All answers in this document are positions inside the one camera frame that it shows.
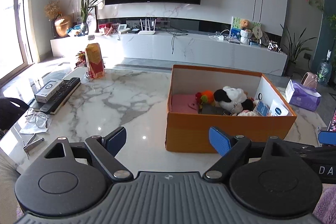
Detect dark grey gift box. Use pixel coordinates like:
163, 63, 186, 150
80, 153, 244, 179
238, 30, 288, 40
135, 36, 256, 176
199, 105, 224, 115

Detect white black-eared plush toy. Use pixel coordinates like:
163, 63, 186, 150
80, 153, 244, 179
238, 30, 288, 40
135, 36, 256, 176
214, 86, 248, 114

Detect orange crochet ball toy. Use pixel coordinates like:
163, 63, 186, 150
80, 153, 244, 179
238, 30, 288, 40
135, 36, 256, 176
195, 90, 215, 106

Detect blue ocean tag card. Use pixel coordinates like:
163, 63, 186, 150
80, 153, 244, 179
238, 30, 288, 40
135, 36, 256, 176
253, 101, 269, 117

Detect pink leather card holder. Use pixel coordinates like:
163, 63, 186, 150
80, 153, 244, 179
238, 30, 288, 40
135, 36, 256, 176
171, 94, 199, 114

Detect cream crochet lamb doll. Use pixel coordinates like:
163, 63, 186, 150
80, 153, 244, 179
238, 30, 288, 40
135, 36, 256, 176
238, 98, 258, 117

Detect smartphone on stand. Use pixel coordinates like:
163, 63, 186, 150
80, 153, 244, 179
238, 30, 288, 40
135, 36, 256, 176
327, 110, 336, 132

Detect purple tissue pack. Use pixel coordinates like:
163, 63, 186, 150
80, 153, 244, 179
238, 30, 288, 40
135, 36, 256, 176
285, 80, 321, 111

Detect orange cardboard storage box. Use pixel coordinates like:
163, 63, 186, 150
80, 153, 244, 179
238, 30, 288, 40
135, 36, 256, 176
165, 65, 297, 153

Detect purple fluffy blanket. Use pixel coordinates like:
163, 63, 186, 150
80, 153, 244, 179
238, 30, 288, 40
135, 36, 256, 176
313, 186, 336, 224

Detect pink small heater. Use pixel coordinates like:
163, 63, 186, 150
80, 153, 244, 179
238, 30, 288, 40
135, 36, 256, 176
301, 72, 318, 89

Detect water bottle with pump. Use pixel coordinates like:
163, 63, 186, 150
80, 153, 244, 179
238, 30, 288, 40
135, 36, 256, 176
317, 50, 332, 86

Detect black remote control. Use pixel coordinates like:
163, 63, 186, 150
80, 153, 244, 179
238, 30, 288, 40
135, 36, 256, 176
39, 77, 81, 112

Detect eyeglasses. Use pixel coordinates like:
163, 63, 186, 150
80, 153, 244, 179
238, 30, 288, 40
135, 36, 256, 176
25, 108, 49, 128

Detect red yellow carton box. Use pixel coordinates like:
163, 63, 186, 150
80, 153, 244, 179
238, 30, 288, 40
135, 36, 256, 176
85, 43, 105, 79

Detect white small device box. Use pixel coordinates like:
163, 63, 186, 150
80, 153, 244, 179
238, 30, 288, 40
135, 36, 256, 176
35, 80, 64, 103

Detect nail clipper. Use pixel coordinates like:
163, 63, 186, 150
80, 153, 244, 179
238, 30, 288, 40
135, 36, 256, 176
23, 134, 45, 152

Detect black notebook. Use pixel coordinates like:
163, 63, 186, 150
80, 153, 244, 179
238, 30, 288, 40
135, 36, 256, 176
32, 82, 82, 115

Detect white marble tv cabinet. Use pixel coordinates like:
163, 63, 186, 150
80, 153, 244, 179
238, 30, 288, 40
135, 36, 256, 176
49, 29, 288, 76

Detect green potted plant right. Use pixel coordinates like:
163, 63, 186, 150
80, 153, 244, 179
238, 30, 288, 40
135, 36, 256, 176
281, 24, 317, 77

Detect teddy bear on cabinet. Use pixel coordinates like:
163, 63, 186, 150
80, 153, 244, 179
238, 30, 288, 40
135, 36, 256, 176
240, 19, 252, 45

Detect white wifi router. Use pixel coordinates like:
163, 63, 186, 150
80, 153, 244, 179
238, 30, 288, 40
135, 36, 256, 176
138, 19, 156, 35

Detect potted plant on cabinet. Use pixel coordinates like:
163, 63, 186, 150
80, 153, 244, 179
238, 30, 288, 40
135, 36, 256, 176
80, 0, 100, 35

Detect golden vase dried flowers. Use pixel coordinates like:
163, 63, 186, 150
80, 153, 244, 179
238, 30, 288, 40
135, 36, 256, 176
44, 1, 73, 38

